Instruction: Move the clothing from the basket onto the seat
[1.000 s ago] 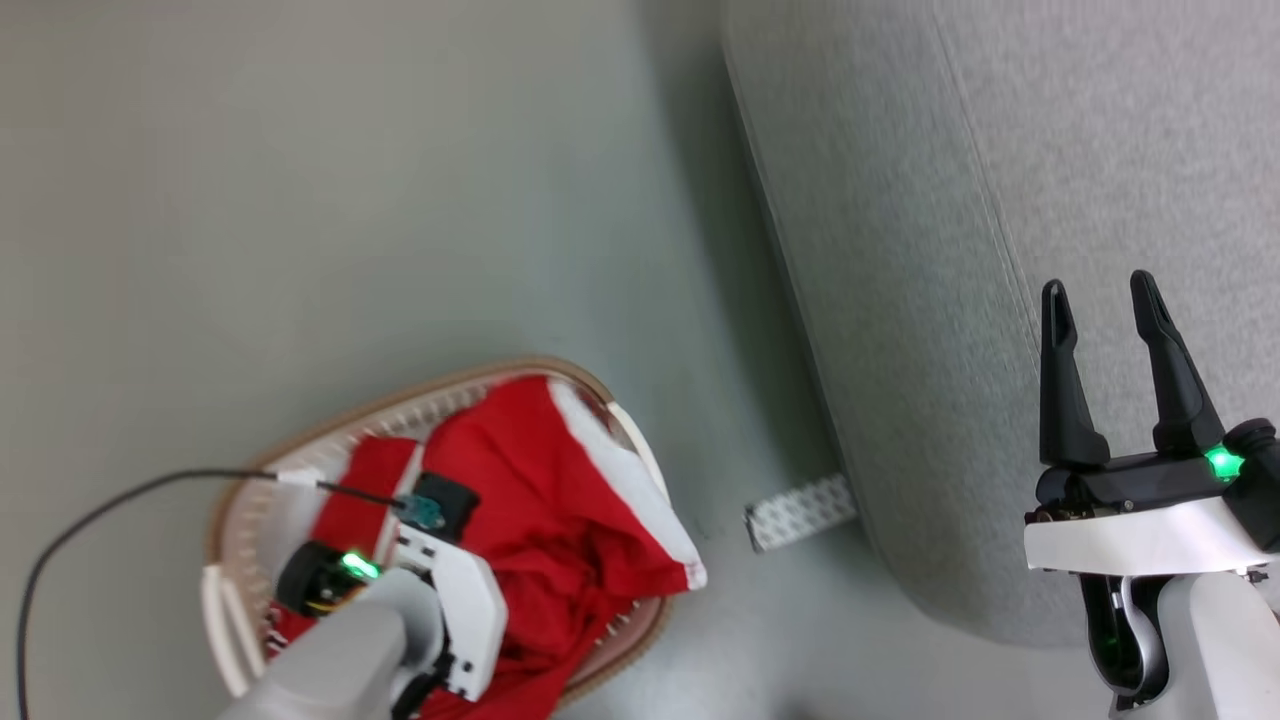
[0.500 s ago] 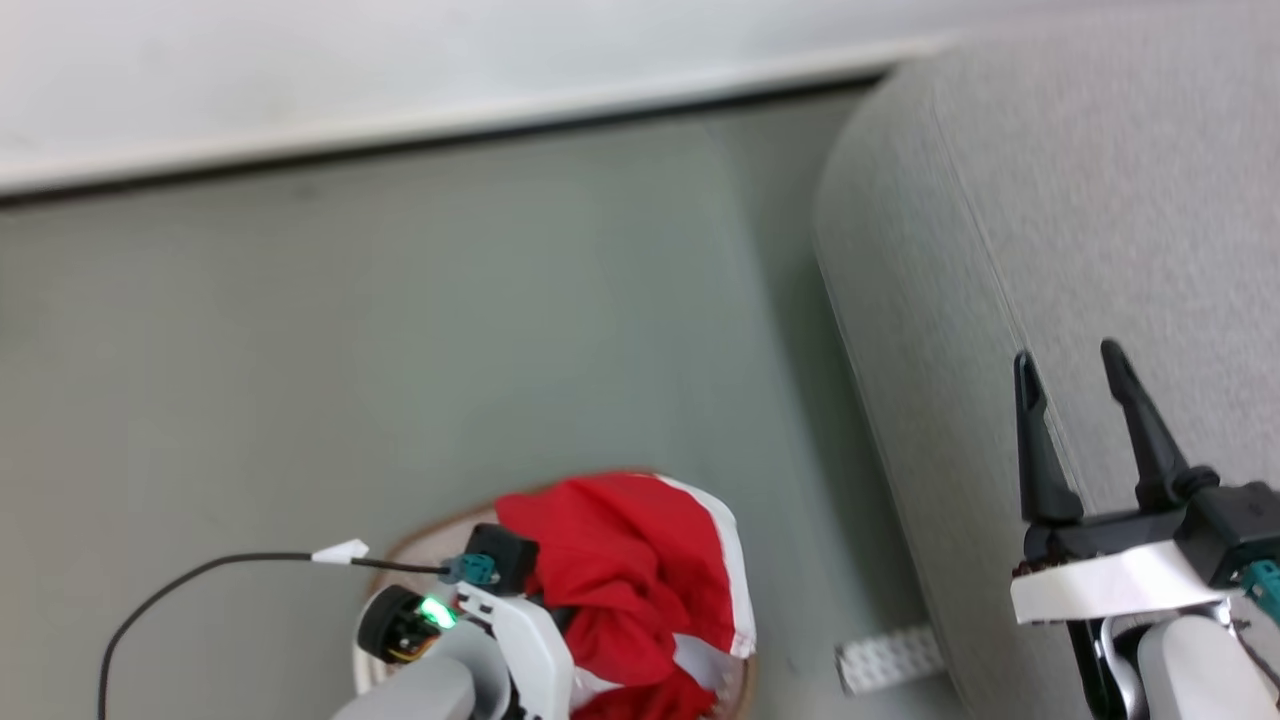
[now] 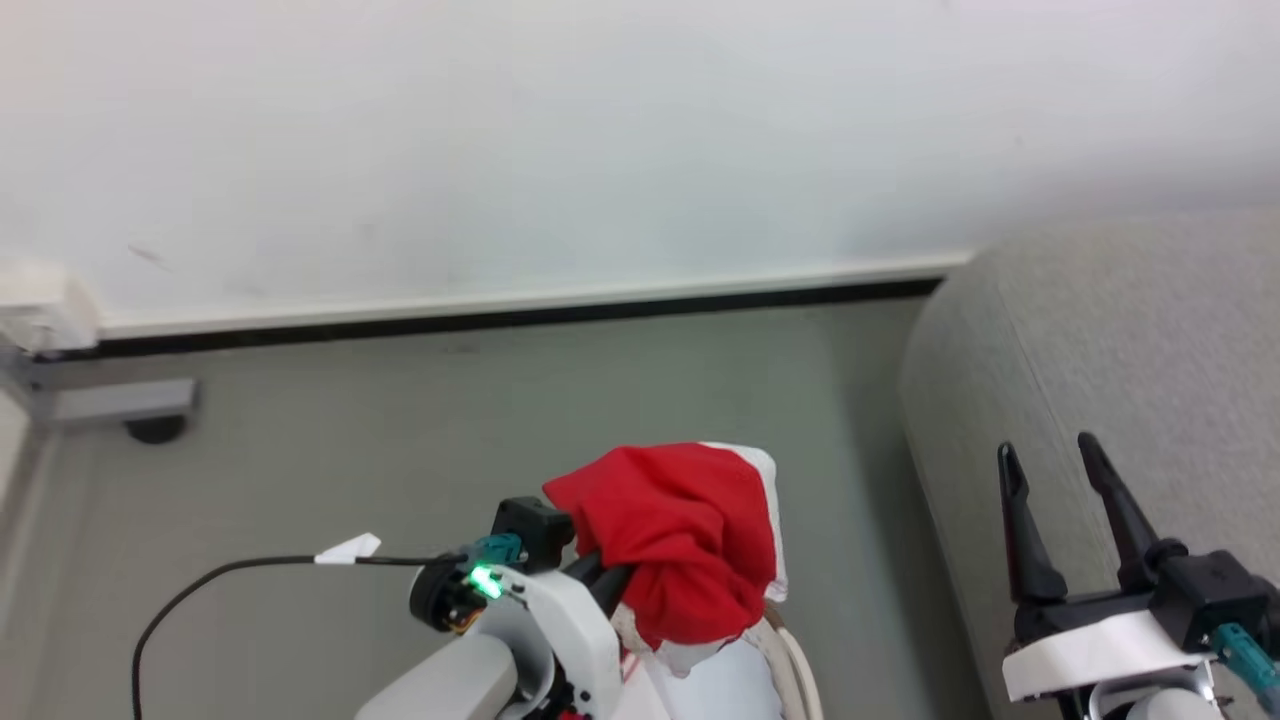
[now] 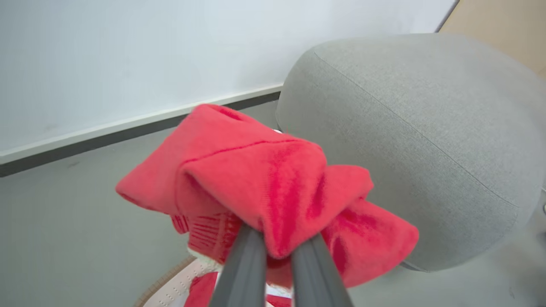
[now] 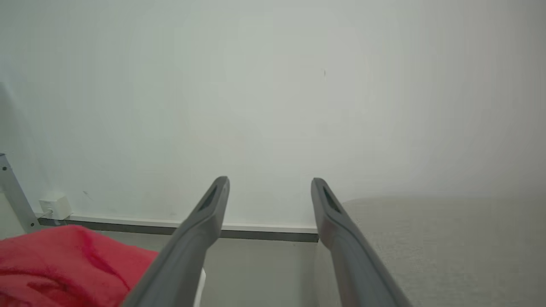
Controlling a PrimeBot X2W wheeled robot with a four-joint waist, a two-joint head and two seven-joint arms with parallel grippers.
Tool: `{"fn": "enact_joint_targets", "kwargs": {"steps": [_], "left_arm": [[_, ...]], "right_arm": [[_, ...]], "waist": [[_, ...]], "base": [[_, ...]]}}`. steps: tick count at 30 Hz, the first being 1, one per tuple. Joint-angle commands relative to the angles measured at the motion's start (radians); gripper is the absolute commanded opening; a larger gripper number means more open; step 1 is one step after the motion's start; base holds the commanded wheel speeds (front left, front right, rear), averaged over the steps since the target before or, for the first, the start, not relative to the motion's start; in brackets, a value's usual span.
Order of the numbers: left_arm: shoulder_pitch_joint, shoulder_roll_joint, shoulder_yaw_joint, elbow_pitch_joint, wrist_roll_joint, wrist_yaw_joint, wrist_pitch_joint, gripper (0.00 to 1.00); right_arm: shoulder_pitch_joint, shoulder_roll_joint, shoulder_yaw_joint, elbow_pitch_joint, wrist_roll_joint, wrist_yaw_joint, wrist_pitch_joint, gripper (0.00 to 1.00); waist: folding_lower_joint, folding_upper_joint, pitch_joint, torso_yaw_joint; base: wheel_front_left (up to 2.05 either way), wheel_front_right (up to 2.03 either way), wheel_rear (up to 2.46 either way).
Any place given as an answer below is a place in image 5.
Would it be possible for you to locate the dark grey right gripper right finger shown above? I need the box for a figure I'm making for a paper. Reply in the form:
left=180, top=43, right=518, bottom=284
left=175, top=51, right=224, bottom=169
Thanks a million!
left=311, top=177, right=412, bottom=307

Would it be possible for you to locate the white and grey baseboard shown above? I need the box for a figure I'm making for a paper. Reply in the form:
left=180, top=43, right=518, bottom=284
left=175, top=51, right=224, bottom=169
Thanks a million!
left=38, top=213, right=319, bottom=243

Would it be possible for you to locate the white wall outlet box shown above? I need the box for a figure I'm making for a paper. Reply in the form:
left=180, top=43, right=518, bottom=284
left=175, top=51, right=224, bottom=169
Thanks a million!
left=38, top=194, right=73, bottom=221

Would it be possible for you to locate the grey fabric sofa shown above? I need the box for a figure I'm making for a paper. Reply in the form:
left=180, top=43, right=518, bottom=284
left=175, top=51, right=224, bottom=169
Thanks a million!
left=315, top=197, right=546, bottom=307

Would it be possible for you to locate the red and white garment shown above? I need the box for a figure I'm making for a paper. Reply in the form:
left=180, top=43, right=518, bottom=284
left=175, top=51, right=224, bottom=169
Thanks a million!
left=0, top=225, right=160, bottom=307

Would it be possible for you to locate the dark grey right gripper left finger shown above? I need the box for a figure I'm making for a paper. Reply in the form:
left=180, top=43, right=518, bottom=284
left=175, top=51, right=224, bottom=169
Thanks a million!
left=122, top=176, right=230, bottom=307

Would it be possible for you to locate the grey metal frame leg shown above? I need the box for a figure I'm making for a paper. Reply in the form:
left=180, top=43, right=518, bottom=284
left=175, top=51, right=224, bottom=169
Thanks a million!
left=0, top=152, right=44, bottom=234

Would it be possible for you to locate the white partition panel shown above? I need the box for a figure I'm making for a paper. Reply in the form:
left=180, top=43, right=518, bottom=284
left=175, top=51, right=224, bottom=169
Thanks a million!
left=0, top=190, right=29, bottom=240

